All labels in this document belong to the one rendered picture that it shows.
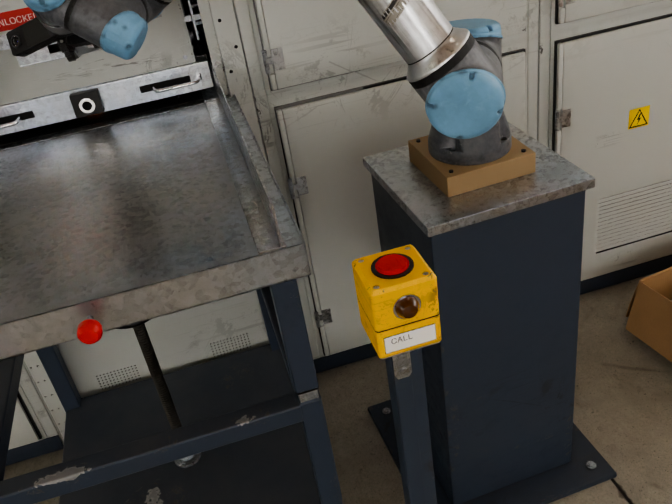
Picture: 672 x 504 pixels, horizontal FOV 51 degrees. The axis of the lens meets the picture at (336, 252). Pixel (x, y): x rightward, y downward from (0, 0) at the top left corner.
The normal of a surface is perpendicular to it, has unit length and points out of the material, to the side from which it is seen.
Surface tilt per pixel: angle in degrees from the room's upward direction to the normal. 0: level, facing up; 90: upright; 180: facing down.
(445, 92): 98
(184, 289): 90
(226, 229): 0
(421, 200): 0
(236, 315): 90
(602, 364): 0
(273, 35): 90
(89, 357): 90
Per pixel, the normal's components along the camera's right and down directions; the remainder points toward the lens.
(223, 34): 0.26, 0.49
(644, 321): -0.92, 0.13
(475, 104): -0.07, 0.66
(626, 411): -0.14, -0.83
